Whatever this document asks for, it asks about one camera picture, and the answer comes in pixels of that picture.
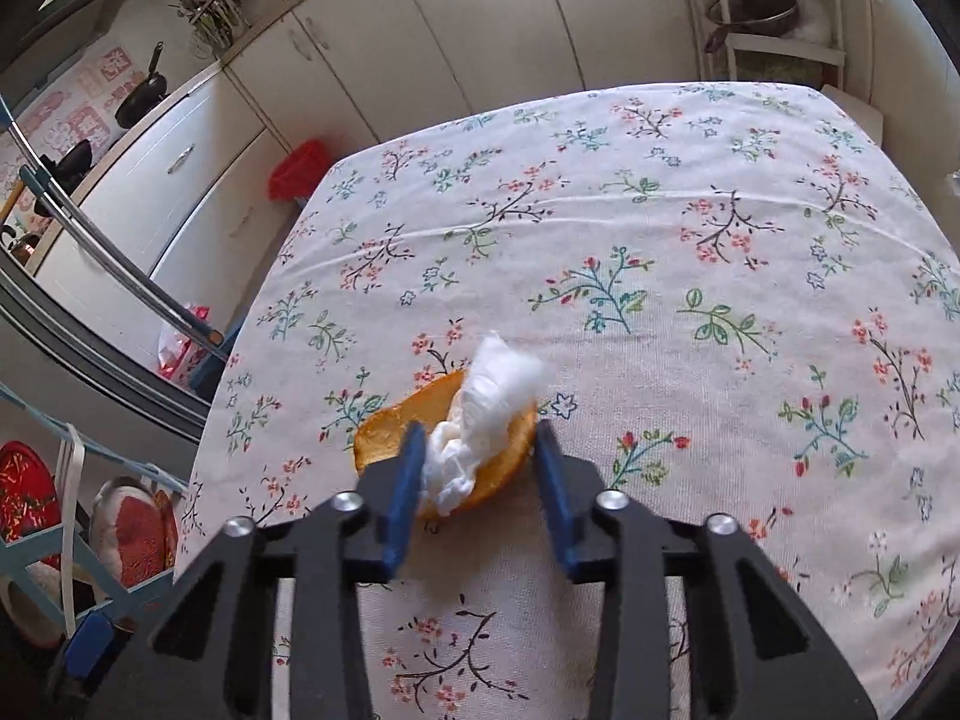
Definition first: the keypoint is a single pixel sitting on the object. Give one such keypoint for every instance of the red lined waste bin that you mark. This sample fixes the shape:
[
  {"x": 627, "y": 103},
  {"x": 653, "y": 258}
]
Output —
[{"x": 300, "y": 169}]

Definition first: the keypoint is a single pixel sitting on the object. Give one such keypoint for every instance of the white kitchen cabinets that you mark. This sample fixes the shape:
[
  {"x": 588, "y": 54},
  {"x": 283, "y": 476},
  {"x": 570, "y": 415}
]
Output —
[{"x": 450, "y": 30}]

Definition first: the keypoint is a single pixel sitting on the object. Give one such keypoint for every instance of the black frying pan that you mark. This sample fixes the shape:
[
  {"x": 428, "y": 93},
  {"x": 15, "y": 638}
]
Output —
[{"x": 75, "y": 157}]

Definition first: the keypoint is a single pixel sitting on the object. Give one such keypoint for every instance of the grey broom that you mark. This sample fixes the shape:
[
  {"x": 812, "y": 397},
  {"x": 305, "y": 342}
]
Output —
[{"x": 112, "y": 259}]

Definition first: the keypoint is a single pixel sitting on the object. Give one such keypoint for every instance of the white drawer cabinet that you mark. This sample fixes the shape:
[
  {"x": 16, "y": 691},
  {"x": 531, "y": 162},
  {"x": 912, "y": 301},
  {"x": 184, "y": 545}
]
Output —
[{"x": 900, "y": 30}]

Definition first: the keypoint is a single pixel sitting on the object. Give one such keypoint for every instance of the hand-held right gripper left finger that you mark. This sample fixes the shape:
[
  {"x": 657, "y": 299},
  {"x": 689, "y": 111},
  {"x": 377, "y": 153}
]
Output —
[{"x": 401, "y": 510}]

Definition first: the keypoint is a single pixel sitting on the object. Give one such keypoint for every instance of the orange peel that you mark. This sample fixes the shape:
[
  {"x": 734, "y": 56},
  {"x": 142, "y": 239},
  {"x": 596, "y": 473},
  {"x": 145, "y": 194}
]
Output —
[{"x": 390, "y": 427}]

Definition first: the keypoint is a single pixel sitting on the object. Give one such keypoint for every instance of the white trolley shelf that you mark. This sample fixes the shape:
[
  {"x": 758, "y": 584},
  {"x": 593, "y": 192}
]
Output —
[{"x": 780, "y": 52}]

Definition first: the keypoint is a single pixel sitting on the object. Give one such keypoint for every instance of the white tissue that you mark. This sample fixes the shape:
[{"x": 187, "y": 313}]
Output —
[{"x": 495, "y": 382}]

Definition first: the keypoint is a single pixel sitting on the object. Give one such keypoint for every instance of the copper kettle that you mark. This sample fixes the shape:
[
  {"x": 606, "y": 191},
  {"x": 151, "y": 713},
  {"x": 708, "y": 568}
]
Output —
[{"x": 26, "y": 244}]

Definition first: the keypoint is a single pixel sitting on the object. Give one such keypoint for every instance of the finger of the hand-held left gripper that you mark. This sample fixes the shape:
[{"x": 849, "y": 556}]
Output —
[{"x": 86, "y": 645}]

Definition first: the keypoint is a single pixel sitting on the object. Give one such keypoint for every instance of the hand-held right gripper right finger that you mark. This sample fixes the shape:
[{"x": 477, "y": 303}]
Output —
[{"x": 559, "y": 517}]

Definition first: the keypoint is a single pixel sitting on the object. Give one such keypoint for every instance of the white blue folding chair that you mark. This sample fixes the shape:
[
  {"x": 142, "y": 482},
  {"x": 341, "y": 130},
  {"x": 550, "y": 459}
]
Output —
[{"x": 69, "y": 525}]

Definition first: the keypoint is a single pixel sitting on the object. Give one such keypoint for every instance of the metal wok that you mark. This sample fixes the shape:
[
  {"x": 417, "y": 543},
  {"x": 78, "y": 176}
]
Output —
[{"x": 754, "y": 15}]

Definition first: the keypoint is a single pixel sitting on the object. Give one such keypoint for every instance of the utensil rack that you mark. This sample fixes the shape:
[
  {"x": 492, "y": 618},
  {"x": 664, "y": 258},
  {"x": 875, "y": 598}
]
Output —
[{"x": 217, "y": 11}]

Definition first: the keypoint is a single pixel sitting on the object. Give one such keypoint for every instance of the grey metal frame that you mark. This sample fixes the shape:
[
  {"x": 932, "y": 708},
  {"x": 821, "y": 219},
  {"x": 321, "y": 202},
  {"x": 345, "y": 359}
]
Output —
[{"x": 90, "y": 367}]

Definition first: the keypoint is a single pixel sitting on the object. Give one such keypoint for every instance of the black wok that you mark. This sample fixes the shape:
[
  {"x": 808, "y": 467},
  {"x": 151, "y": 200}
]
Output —
[{"x": 139, "y": 101}]

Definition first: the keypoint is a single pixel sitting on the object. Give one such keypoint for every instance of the blue dustpan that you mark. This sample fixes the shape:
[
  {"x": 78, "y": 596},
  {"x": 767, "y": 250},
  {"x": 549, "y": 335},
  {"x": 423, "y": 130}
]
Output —
[{"x": 206, "y": 375}]

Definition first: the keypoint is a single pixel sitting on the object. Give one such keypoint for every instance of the floral tablecloth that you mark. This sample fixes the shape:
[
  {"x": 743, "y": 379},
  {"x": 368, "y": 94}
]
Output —
[{"x": 675, "y": 202}]

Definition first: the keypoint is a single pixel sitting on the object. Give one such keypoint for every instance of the pink plastic bag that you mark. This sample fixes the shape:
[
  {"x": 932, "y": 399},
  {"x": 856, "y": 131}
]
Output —
[{"x": 176, "y": 349}]

